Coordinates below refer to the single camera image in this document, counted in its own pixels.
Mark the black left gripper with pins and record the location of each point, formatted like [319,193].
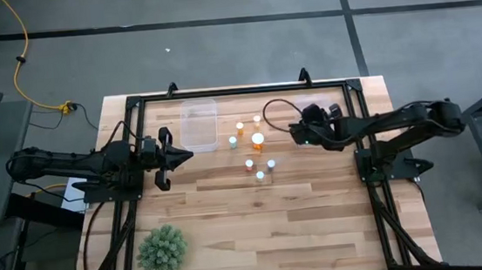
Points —
[148,154]

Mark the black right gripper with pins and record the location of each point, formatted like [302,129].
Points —
[323,128]

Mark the blue bottle with red pills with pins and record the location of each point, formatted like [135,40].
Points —
[271,164]

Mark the large orange pill bottle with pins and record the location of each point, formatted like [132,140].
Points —
[257,140]

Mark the yellow-green pill bottle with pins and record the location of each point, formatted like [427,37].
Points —
[260,175]

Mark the teal pill bottle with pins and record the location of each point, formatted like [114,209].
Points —
[233,142]

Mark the small orange pill bottle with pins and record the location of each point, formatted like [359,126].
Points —
[240,127]

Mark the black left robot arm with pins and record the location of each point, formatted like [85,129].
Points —
[60,164]

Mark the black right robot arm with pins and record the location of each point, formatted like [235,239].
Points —
[397,119]

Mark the pink pill bottle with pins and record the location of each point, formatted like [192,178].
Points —
[249,164]

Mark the green artificial succulent plant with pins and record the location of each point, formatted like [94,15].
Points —
[162,250]

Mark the white paper sheet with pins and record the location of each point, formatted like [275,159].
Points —
[71,198]

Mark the black desk beam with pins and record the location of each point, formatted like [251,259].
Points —
[42,211]

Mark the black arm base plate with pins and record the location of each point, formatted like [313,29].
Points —
[401,169]
[97,195]

